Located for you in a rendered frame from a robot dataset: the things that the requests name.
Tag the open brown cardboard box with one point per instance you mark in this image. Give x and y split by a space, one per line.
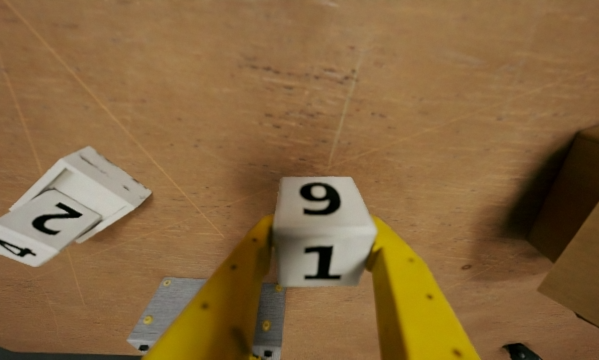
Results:
574 280

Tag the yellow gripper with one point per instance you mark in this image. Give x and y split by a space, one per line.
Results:
414 319

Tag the white cube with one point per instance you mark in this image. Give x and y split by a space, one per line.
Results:
322 232
43 227

